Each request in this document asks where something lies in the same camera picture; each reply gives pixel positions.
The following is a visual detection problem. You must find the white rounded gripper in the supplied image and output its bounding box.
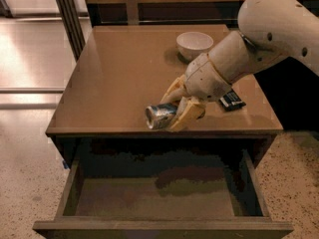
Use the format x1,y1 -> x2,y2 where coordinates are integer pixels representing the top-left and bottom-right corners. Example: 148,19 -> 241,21
159,54 -> 231,131

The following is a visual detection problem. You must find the silver blue redbull can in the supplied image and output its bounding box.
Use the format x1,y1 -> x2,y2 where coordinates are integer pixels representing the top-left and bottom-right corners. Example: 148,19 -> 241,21
145,104 -> 177,129

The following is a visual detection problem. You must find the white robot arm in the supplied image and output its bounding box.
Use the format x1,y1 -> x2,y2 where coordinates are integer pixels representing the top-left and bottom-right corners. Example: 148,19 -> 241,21
161,0 -> 319,131

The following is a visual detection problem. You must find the brown wooden drawer cabinet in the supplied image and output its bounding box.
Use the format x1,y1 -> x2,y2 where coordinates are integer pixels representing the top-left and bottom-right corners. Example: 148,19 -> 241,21
46,25 -> 282,163

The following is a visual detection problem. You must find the open top drawer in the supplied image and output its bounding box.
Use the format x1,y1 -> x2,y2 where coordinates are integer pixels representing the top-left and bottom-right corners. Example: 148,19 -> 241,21
33,151 -> 293,239

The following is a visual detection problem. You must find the black snack packet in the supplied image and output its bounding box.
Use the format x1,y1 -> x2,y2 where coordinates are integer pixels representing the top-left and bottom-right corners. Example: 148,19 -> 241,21
218,90 -> 245,112

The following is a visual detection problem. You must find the white ceramic bowl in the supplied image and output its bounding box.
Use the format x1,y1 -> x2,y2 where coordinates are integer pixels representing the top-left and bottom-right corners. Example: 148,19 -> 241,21
176,32 -> 213,61

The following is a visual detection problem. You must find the wooden counter with metal brackets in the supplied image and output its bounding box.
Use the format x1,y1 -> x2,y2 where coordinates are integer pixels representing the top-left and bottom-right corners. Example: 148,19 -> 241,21
82,0 -> 319,28

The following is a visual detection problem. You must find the metal frame post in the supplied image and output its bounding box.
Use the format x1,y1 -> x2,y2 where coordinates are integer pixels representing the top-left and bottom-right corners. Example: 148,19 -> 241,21
56,0 -> 85,61

